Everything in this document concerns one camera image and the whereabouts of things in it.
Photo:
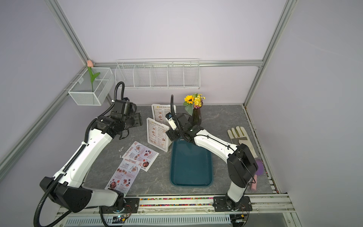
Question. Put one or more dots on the purple pink hair brush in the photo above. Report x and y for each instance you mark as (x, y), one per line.
(259, 172)

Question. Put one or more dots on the teal plastic tray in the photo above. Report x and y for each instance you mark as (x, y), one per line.
(191, 165)

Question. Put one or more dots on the sunflower bouquet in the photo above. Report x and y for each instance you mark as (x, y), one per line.
(192, 102)

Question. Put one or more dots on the pink artificial tulip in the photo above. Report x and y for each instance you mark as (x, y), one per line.
(93, 76)

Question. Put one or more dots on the yellow food menu sheet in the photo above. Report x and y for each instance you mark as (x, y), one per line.
(162, 113)
(157, 134)

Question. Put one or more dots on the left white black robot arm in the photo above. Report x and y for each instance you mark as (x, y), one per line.
(65, 187)

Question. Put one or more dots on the white wire wall shelf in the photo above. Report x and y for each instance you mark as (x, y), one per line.
(166, 73)

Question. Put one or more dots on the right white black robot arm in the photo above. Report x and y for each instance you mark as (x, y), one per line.
(241, 164)

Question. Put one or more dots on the dark glass flower vase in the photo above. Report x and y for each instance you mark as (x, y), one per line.
(196, 116)

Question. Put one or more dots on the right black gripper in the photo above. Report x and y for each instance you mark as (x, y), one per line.
(171, 135)

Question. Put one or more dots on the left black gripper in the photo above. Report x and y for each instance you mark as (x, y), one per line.
(138, 119)

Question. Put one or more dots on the beige work glove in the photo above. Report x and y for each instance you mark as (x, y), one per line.
(238, 136)

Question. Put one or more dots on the white mesh wall basket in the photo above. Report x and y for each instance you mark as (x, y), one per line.
(81, 91)

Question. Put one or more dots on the red special menu sheet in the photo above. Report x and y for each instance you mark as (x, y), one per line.
(141, 155)

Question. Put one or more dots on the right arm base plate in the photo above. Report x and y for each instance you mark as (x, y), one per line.
(224, 204)

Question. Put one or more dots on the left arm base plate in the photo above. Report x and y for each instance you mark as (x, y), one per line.
(124, 206)

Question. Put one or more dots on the white menu holder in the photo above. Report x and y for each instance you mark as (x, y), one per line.
(163, 112)
(158, 134)

